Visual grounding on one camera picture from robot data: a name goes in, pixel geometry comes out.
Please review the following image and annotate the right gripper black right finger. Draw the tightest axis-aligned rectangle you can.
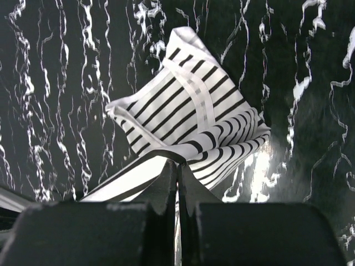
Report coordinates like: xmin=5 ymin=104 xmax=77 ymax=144
xmin=177 ymin=163 xmax=222 ymax=265

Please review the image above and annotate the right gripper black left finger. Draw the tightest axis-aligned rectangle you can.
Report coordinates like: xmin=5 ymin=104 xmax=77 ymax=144
xmin=130 ymin=160 xmax=178 ymax=265

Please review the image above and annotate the black white striped tank top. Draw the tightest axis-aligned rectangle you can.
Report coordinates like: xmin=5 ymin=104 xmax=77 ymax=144
xmin=83 ymin=27 xmax=271 ymax=202

